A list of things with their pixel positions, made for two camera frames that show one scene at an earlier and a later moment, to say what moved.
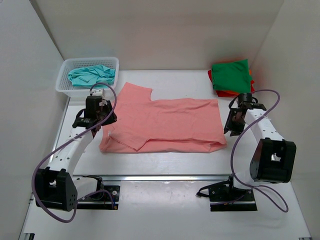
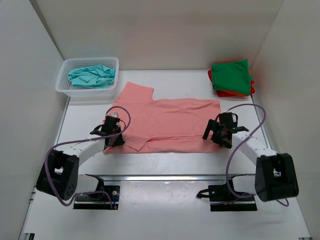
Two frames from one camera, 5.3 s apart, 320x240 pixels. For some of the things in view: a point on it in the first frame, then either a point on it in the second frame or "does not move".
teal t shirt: x=88 y=76 does not move
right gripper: x=230 y=127 -> x=211 y=125
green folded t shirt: x=234 y=77 does not move
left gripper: x=108 y=105 -> x=120 y=142
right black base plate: x=223 y=196 does not move
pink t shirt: x=142 y=124 does not move
